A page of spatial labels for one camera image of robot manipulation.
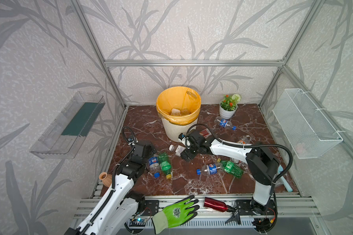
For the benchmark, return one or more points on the white label clear bottle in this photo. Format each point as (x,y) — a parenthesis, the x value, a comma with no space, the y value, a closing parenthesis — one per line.
(177,149)

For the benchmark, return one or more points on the white wire mesh basket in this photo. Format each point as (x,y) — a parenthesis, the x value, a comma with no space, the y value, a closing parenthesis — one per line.
(307,129)

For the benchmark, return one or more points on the green sprite bottle right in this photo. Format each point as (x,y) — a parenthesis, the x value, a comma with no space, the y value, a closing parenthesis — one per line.
(231,168)

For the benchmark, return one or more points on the teal tube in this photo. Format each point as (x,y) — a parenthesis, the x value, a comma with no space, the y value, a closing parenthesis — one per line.
(283,181)

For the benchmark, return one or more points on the circuit board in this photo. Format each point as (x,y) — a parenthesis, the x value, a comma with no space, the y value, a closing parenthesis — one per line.
(139,222)
(264,225)

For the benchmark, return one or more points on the green work glove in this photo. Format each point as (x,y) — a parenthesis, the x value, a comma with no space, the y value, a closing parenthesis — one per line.
(176,214)

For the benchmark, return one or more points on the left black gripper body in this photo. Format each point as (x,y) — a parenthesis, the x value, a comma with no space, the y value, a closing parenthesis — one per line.
(148,149)

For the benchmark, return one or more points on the potted artificial plant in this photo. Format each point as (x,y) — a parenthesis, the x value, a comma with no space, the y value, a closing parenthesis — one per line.
(229,105)

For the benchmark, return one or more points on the green bottle yellow cap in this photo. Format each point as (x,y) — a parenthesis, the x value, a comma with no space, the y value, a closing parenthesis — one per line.
(165,164)

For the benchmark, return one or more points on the left circuit board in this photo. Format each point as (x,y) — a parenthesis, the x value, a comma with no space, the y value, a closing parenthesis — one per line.
(139,222)

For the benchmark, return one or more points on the right circuit board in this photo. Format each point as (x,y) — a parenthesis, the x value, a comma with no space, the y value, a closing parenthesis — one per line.
(264,225)

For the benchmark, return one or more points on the black clamp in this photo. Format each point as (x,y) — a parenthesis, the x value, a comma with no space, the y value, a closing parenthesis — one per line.
(235,217)

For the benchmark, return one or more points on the white ribbed trash bin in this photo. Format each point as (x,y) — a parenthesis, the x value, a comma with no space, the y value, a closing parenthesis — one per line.
(173,131)

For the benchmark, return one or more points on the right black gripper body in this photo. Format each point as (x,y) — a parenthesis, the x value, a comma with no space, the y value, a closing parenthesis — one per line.
(189,152)

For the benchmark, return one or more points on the red spray bottle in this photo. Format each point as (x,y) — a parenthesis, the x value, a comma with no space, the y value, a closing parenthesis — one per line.
(217,205)

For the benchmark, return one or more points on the blue label bottle near plant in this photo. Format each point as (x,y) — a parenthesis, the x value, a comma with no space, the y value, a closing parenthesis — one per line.
(225,123)

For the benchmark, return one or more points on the clear acrylic wall shelf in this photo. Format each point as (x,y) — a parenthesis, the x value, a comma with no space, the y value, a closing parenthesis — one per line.
(66,134)

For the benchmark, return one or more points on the pepsi bottle front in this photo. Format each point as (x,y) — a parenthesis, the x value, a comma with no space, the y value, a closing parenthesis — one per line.
(209,169)

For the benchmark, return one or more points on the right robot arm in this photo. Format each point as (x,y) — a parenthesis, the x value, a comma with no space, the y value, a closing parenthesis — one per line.
(262,163)

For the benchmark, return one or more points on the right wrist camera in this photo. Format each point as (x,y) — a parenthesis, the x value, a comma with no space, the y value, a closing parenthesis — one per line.
(181,137)

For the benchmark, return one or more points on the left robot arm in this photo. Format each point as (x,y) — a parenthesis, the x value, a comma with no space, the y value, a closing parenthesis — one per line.
(119,202)

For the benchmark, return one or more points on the pepsi bottle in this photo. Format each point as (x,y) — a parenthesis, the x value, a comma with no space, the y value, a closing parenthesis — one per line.
(209,169)
(175,112)
(154,166)

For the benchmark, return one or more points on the small clay pot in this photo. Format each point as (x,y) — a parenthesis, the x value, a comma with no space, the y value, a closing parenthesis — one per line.
(106,179)

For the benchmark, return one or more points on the yellow red label bottle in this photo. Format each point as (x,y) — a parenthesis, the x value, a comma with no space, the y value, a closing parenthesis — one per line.
(206,133)

